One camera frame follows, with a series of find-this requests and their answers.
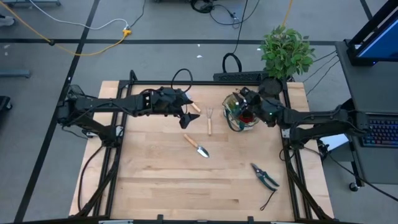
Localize short yellow cable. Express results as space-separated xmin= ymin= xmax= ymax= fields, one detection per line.
xmin=282 ymin=0 xmax=295 ymax=27

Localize black wire mesh basket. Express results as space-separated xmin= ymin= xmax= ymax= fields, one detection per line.
xmin=67 ymin=84 xmax=85 ymax=98

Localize trowel with wooden handle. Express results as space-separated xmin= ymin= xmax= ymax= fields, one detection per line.
xmin=183 ymin=133 xmax=210 ymax=159

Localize black looped floor cable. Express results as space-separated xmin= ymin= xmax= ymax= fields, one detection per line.
xmin=221 ymin=0 xmax=249 ymax=74

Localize black chair base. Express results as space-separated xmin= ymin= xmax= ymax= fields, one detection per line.
xmin=0 ymin=95 xmax=13 ymax=112

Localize black computer keyboard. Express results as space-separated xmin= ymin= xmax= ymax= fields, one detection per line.
xmin=357 ymin=113 xmax=398 ymax=149

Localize black cable under desk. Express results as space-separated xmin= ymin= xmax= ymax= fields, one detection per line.
xmin=323 ymin=149 xmax=398 ymax=203

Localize grey furniture bar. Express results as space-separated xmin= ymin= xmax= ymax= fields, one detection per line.
xmin=2 ymin=0 xmax=62 ymax=7

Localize black cable coil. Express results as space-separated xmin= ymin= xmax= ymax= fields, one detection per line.
xmin=190 ymin=0 xmax=241 ymax=29

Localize grey furniture foot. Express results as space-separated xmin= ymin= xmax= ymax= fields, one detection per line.
xmin=0 ymin=69 xmax=31 ymax=78

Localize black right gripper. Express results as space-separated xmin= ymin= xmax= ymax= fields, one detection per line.
xmin=238 ymin=86 xmax=265 ymax=118

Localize thin black floor cable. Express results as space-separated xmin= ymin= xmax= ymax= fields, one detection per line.
xmin=129 ymin=0 xmax=147 ymax=29

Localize black cable beside table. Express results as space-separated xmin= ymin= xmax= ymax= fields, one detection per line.
xmin=76 ymin=144 xmax=105 ymax=212

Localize long yellow extension cable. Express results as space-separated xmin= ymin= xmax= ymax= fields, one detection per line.
xmin=0 ymin=1 xmax=132 ymax=57

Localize hand fork wooden handle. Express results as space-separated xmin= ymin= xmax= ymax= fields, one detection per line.
xmin=206 ymin=107 xmax=214 ymax=136

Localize monitor with blue screen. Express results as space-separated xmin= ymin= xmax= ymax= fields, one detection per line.
xmin=346 ymin=0 xmax=398 ymax=67

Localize tan gardening bag green trim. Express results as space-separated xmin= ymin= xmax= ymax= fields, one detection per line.
xmin=221 ymin=88 xmax=261 ymax=133

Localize green potted plant black pot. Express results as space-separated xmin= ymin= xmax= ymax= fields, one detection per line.
xmin=259 ymin=25 xmax=315 ymax=97

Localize thin black desk cable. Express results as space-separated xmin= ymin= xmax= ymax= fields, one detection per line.
xmin=303 ymin=55 xmax=339 ymax=83
xmin=312 ymin=49 xmax=338 ymax=63
xmin=306 ymin=59 xmax=340 ymax=96

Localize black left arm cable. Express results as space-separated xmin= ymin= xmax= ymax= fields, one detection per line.
xmin=170 ymin=68 xmax=193 ymax=94

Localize black metal table frame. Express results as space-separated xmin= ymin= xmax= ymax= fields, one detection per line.
xmin=74 ymin=70 xmax=335 ymax=223

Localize white cable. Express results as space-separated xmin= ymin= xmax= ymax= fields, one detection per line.
xmin=29 ymin=0 xmax=129 ymax=31

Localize green pruning shears with strap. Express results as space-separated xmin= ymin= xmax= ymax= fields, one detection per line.
xmin=250 ymin=162 xmax=280 ymax=212

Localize white paper sheet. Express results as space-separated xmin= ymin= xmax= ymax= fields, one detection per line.
xmin=318 ymin=133 xmax=349 ymax=152

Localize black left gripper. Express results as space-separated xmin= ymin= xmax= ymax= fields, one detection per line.
xmin=152 ymin=86 xmax=201 ymax=130

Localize black power strip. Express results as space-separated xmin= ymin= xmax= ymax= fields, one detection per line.
xmin=213 ymin=70 xmax=270 ymax=83

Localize grey desk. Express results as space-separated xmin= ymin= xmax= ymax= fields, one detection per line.
xmin=335 ymin=40 xmax=398 ymax=184

